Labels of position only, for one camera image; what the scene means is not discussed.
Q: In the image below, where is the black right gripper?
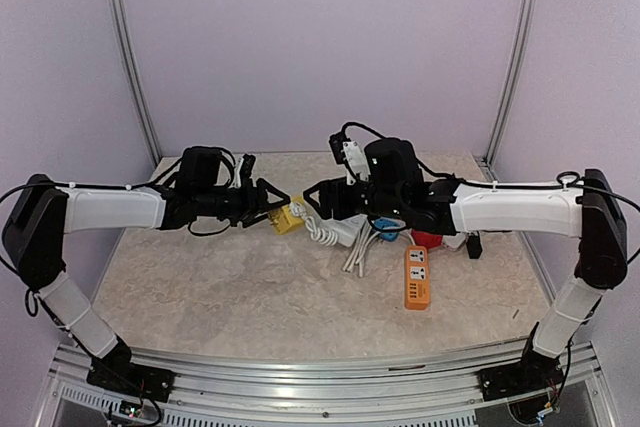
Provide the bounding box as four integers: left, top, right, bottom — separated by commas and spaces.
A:
302, 176, 405, 220

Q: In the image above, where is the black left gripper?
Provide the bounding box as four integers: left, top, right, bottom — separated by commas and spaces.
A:
196, 177, 290, 227

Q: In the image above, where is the yellow cube socket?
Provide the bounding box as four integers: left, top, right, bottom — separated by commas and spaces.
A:
268, 196, 304, 235

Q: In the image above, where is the white strip cord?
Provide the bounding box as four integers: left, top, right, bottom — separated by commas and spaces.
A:
289, 200, 341, 248

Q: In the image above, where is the white cable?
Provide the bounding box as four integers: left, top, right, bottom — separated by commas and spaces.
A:
342, 219, 389, 278

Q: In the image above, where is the blue plug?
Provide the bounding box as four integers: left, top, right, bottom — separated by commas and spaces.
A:
372, 218, 404, 242

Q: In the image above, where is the red cube socket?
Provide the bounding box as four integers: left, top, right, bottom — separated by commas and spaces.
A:
410, 229, 443, 250

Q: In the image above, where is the orange power strip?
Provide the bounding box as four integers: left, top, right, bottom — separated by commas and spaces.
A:
404, 245, 430, 311

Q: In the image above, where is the white plug adapter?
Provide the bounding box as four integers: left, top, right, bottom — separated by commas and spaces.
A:
442, 233, 467, 251

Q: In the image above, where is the black plug with cable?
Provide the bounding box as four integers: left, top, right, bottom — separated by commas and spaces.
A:
466, 232, 483, 260

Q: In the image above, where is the long white power strip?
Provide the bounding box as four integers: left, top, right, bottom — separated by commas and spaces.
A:
320, 214, 366, 247

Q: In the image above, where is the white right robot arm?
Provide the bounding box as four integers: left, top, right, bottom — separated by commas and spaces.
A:
303, 129, 634, 391

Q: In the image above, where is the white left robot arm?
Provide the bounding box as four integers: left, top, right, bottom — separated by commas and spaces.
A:
1, 146, 290, 392

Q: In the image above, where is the small circuit board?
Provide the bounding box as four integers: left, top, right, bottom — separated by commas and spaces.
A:
105, 400, 153, 422

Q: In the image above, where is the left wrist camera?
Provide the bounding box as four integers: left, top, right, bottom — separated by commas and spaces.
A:
231, 154, 256, 188

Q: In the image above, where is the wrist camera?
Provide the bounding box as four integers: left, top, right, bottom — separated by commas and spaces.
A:
329, 132, 370, 185
231, 154, 256, 188

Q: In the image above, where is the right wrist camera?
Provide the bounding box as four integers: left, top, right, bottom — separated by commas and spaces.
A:
329, 132, 370, 185

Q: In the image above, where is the right aluminium corner post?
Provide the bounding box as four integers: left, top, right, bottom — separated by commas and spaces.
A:
479, 0, 536, 170

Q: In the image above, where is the aluminium corner post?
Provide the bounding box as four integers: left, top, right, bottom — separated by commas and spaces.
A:
108, 0, 162, 166
479, 0, 536, 170

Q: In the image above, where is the aluminium front rail frame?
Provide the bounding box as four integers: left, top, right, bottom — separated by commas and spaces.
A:
33, 340, 622, 426

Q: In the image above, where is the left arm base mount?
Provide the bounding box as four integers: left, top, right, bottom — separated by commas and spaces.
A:
86, 364, 176, 403

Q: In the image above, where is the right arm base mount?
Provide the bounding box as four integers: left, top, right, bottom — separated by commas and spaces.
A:
477, 361, 564, 402

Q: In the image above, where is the left aluminium corner post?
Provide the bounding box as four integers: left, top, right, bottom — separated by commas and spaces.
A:
108, 0, 162, 166

